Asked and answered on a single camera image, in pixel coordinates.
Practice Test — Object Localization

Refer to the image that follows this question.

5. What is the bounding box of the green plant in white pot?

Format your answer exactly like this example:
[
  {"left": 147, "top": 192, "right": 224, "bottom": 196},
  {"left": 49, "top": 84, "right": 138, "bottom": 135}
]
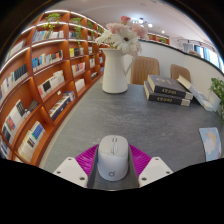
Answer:
[{"left": 208, "top": 77, "right": 224, "bottom": 123}]

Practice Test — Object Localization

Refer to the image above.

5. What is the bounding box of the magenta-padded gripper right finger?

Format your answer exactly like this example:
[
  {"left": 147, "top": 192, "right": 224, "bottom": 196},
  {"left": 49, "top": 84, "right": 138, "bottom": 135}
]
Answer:
[{"left": 127, "top": 143, "right": 174, "bottom": 188}]

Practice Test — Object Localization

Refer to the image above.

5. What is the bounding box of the orange shelf unit with plants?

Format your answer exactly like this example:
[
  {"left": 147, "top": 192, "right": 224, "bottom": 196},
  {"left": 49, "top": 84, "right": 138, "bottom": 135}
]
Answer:
[{"left": 146, "top": 32, "right": 171, "bottom": 45}]

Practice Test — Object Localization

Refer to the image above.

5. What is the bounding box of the pastel cloud print mouse pad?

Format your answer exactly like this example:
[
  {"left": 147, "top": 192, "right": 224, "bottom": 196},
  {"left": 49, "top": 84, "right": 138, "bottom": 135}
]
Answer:
[{"left": 198, "top": 126, "right": 222, "bottom": 163}]

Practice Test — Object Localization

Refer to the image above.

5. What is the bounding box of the white computer mouse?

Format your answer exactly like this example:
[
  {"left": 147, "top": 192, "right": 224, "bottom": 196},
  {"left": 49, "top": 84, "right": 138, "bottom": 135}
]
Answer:
[{"left": 96, "top": 134, "right": 130, "bottom": 182}]

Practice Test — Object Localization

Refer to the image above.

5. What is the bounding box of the tan upholstered chair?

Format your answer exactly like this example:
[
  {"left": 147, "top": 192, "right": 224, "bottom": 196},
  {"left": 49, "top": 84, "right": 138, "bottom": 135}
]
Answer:
[
  {"left": 170, "top": 63, "right": 192, "bottom": 84},
  {"left": 130, "top": 55, "right": 161, "bottom": 86}
]

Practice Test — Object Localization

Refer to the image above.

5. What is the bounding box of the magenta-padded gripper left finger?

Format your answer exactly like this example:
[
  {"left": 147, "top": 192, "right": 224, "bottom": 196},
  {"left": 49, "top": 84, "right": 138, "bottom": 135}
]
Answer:
[{"left": 53, "top": 144, "right": 100, "bottom": 189}]

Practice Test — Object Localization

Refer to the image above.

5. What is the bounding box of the globe bulb chandelier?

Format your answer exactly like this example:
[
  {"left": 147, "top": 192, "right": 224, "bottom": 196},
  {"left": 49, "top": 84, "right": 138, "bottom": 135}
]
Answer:
[{"left": 131, "top": 17, "right": 154, "bottom": 29}]

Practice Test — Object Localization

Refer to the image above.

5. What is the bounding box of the window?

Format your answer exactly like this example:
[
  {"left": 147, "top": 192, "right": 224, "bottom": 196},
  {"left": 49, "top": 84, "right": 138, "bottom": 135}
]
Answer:
[{"left": 194, "top": 44, "right": 224, "bottom": 73}]

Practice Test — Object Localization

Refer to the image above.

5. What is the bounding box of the long orange bookshelf unit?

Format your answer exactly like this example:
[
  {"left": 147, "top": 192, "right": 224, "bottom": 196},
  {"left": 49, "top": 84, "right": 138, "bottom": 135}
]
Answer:
[{"left": 0, "top": 9, "right": 107, "bottom": 168}]

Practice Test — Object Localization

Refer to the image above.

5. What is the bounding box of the white pitcher vase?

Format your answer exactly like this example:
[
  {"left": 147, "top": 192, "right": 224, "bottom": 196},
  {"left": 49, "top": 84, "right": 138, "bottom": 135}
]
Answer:
[{"left": 100, "top": 47, "right": 139, "bottom": 95}]

